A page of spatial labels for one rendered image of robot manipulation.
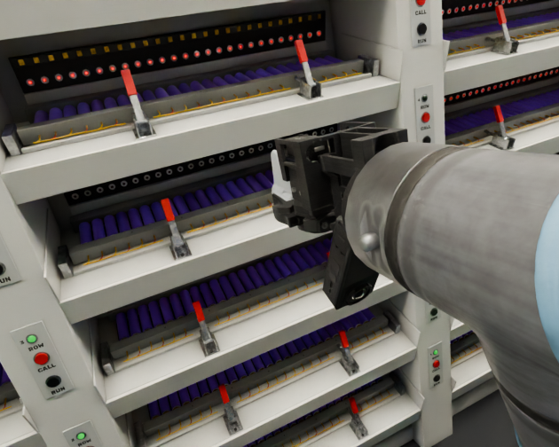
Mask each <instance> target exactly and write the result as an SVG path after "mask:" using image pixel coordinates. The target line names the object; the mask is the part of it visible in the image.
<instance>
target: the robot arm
mask: <svg viewBox="0 0 559 447"><path fill-rule="evenodd" d="M350 127H353V128H350ZM340 128H341V130H338V131H336V132H334V133H330V134H326V135H323V136H319V137H318V136H307V135H304V134H300V135H298V136H296V137H291V138H287V139H280V138H276V139H274V141H275V145H276V150H277V151H276V150H273V151H272V154H271V158H272V172H273V179H274V185H273V186H272V199H273V205H274V206H272V209H273V214H274V217H275V219H276V220H277V221H278V222H280V223H283V224H286V225H288V226H289V228H292V227H295V226H297V228H298V229H299V230H301V231H306V232H310V233H323V232H327V231H333V233H334V234H333V238H332V243H331V247H330V252H329V257H328V262H327V270H326V275H325V280H324V285H323V289H322V290H323V291H324V293H325V294H326V296H327V298H328V299H329V301H330V302H331V303H332V304H333V305H334V307H335V309H336V310H339V309H340V308H342V307H344V306H347V305H350V306H351V305H352V304H356V303H358V302H360V301H362V300H363V299H366V298H367V296H368V295H369V294H371V293H372V292H373V290H374V286H375V283H376V281H377V279H378V277H379V274H382V275H383V276H384V277H386V278H388V279H390V280H392V281H393V282H395V283H397V284H399V285H400V286H402V287H403V288H405V289H406V290H407V291H409V292H411V293H412V294H415V295H416V296H418V297H420V298H421V299H423V300H424V301H425V302H428V303H429V304H431V305H433V306H435V307H436V308H438V309H440V310H442V311H443V312H444V313H446V314H448V315H450V316H451V317H453V318H455V319H457V320H459V321H461V323H463V324H465V325H467V326H468V327H469V328H470V329H471V330H472V331H473V332H474V333H475V334H476V336H477V337H478V339H479V341H480V344H481V346H482V349H483V351H484V354H485V357H486V359H487V362H488V364H489V366H490V368H491V370H492V374H493V377H494V379H495V381H496V383H497V385H498V388H499V390H500V393H501V396H502V398H503V400H504V403H505V405H506V407H507V409H508V413H509V415H510V418H511V419H512V422H513V424H514V428H515V432H516V440H517V442H518V445H519V447H559V154H549V153H527V152H517V151H505V150H494V149H483V148H472V147H467V146H465V145H442V144H430V143H418V142H408V134H407V129H395V128H376V127H375V122H340ZM284 145H286V146H287V153H285V150H284Z"/></svg>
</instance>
